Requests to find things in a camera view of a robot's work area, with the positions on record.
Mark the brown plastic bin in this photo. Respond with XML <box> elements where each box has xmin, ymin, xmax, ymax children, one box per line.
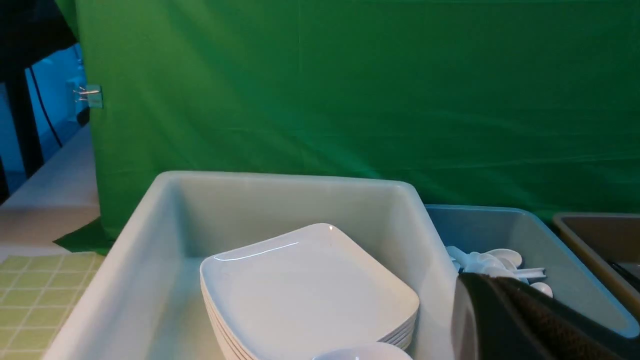
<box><xmin>552</xmin><ymin>212</ymin><xmax>640</xmax><ymax>319</ymax></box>

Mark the metal binder clip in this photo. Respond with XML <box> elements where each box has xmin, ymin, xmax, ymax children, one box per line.
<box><xmin>72</xmin><ymin>84</ymin><xmax>105</xmax><ymax>109</ymax></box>

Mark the stack of white square plates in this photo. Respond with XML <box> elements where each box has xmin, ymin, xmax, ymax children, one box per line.
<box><xmin>199</xmin><ymin>223</ymin><xmax>419</xmax><ymax>360</ymax></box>

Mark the green backdrop cloth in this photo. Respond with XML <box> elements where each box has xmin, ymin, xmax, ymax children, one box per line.
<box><xmin>55</xmin><ymin>0</ymin><xmax>640</xmax><ymax>244</ymax></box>

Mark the pile of white spoons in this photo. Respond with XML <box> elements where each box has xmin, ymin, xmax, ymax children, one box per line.
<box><xmin>445</xmin><ymin>245</ymin><xmax>554</xmax><ymax>297</ymax></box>

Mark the large white plastic tub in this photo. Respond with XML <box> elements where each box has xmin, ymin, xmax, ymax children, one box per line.
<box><xmin>45</xmin><ymin>171</ymin><xmax>457</xmax><ymax>360</ymax></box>

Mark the teal plastic bin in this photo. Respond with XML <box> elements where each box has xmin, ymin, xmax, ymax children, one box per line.
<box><xmin>426</xmin><ymin>204</ymin><xmax>639</xmax><ymax>338</ymax></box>

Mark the stack of white bowls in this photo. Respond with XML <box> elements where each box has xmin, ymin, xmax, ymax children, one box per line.
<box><xmin>313</xmin><ymin>342</ymin><xmax>412</xmax><ymax>360</ymax></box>

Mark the green checkered tablecloth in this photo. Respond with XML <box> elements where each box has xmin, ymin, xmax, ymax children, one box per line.
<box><xmin>0</xmin><ymin>252</ymin><xmax>105</xmax><ymax>360</ymax></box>

